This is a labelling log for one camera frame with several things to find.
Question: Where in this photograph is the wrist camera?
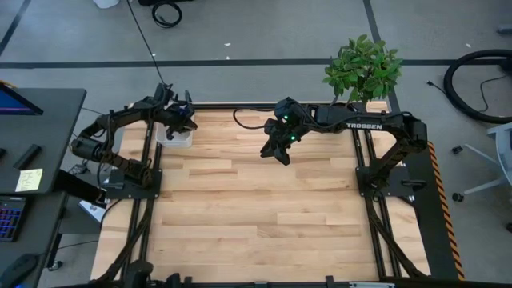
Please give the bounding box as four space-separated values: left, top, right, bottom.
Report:
153 82 175 107
274 97 302 123

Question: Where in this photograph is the black cable coil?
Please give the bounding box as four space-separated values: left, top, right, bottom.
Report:
150 0 184 30

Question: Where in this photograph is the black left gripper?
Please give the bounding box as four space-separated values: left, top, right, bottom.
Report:
159 102 198 142

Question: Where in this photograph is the black computer mouse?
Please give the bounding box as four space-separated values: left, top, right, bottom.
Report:
0 252 40 288

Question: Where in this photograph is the grey office chair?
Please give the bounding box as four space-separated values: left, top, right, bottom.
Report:
451 122 512 203

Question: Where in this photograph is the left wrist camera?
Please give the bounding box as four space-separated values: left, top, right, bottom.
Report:
153 82 175 107

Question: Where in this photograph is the black aluminium table frame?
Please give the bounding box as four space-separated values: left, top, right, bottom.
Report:
90 102 431 288

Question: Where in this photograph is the black remote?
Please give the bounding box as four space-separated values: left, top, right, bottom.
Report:
12 143 42 170

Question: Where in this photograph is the large dark blurred object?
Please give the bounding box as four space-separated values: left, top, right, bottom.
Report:
122 258 184 288

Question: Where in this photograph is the white booklet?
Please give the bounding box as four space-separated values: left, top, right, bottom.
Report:
78 198 107 223

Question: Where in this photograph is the computer monitor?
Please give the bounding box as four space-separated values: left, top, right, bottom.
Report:
0 82 45 117

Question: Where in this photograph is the yellow sticky note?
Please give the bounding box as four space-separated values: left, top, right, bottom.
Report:
14 167 44 194

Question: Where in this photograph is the black desk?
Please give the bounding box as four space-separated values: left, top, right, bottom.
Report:
0 86 88 288

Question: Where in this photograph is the large black hose ring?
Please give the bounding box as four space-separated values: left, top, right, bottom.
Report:
442 48 512 125

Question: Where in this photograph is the white plastic basket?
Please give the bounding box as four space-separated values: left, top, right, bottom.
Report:
154 102 194 148

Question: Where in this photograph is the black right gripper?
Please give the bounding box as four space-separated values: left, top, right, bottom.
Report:
259 117 310 167

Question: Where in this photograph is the black controller box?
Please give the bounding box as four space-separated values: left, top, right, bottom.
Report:
54 170 108 209

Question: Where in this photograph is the black hazard striped panel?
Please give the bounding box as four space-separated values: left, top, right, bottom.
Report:
395 138 467 282

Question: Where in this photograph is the black keyboard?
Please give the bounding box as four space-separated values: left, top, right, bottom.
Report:
0 194 28 243

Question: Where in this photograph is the green potted tree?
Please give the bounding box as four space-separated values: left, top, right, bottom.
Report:
322 34 404 106

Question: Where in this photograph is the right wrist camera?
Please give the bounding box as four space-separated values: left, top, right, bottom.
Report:
274 97 302 123

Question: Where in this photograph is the black floor cable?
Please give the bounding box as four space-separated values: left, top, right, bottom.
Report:
126 0 167 87

